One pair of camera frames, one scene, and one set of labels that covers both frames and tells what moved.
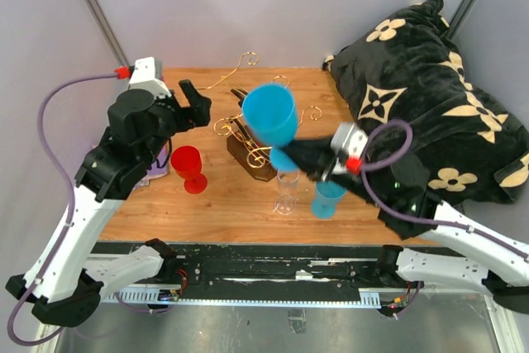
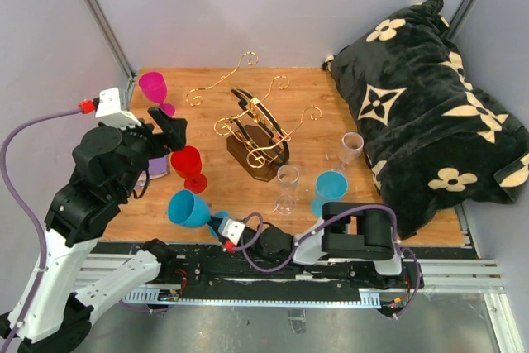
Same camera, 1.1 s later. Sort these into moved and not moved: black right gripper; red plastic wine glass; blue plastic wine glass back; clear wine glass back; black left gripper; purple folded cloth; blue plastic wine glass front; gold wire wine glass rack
Moved: black left gripper; black right gripper; blue plastic wine glass back
Not moved: gold wire wine glass rack; red plastic wine glass; purple folded cloth; blue plastic wine glass front; clear wine glass back
